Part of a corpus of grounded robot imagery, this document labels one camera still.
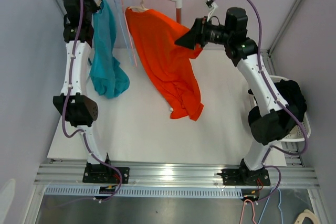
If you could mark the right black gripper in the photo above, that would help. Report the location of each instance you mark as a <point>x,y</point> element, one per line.
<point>196,35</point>

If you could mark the light blue wire hanger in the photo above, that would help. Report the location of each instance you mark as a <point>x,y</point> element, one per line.
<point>117,4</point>

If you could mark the pink wire hanger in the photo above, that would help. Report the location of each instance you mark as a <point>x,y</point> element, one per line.
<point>130,44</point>

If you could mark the orange t shirt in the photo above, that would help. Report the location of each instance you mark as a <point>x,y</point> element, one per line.
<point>167,65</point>

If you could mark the teal t shirt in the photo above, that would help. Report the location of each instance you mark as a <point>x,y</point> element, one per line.
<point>108,78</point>

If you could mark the black t shirt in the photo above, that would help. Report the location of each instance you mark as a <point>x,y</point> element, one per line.
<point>277,125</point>

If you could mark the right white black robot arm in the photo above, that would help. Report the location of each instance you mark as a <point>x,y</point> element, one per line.
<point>243,52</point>

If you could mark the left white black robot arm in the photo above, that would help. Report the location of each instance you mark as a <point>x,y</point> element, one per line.
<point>78,111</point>

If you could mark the beige wooden hanger right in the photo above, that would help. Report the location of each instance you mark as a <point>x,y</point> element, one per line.
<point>139,8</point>

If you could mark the pink hanger on floor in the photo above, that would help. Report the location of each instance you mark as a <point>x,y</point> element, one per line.
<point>248,203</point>

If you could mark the blue hanger on floor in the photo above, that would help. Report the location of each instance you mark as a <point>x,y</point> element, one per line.
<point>272,211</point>

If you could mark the wooden hanger on floor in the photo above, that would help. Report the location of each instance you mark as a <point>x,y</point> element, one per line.
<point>307,214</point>

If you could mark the white plastic basket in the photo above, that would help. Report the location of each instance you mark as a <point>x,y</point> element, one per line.
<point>295,135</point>

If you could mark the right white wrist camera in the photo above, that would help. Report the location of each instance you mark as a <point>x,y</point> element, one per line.
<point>212,6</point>

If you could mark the aluminium mounting rail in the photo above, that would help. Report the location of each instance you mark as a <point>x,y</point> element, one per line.
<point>140,179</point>

